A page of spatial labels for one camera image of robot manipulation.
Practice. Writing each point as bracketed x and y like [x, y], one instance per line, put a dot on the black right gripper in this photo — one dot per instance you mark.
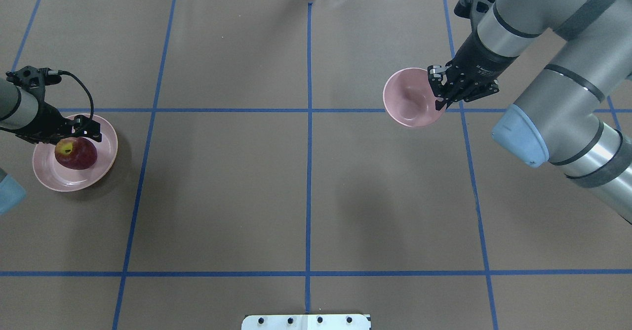
[477, 59]

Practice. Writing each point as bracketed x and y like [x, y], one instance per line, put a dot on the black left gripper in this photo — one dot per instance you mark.
[46, 121]

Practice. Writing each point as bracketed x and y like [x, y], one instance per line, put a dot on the pink bowl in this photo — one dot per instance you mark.
[409, 100]

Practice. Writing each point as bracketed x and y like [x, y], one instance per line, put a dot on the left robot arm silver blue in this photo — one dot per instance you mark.
[18, 108]

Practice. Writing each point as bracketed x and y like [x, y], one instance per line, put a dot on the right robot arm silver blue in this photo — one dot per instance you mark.
[553, 120]

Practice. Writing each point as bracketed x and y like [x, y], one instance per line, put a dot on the red apple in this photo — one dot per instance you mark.
[76, 153]

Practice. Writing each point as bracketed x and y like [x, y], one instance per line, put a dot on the pink plate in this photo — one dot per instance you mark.
[59, 178]

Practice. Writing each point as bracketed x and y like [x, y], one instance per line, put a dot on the white camera post with base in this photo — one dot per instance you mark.
[307, 322]

